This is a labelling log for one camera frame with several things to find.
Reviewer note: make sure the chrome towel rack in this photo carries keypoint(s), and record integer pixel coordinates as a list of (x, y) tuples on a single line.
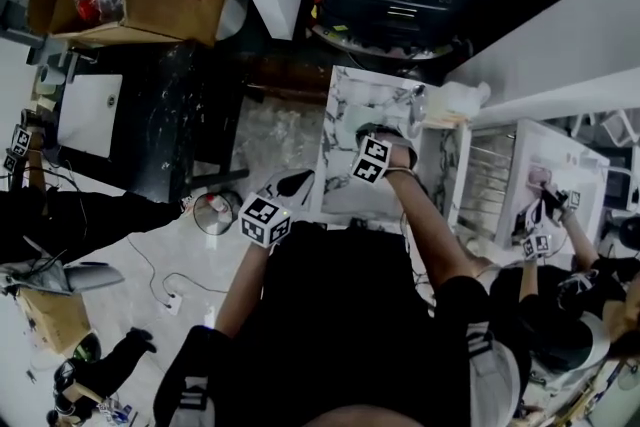
[(487, 175)]

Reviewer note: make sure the person's black clothing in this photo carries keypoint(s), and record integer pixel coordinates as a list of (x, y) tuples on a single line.
[(340, 325)]

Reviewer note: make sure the black cabinet with white basin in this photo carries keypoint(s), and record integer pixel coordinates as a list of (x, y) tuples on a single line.
[(150, 115)]

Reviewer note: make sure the white marble sink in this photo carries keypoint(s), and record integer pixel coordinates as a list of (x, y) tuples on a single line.
[(340, 175)]

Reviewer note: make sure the white power adapter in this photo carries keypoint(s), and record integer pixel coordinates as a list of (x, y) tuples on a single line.
[(172, 305)]

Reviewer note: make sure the pink soap dish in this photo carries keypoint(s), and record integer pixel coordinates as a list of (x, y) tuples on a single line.
[(540, 176)]

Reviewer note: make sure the small cardboard box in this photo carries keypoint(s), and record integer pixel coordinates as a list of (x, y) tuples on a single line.
[(52, 320)]

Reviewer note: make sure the chrome faucet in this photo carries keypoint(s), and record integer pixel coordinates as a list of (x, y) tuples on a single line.
[(417, 111)]

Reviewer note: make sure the person's left forearm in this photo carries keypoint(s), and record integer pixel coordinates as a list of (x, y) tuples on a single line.
[(239, 292)]

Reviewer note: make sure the person's right forearm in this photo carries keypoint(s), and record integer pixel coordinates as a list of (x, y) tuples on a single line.
[(430, 235)]

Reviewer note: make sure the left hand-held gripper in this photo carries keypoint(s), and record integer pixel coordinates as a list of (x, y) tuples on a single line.
[(265, 221)]

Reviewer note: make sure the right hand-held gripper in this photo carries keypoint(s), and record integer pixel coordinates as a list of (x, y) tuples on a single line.
[(371, 160)]

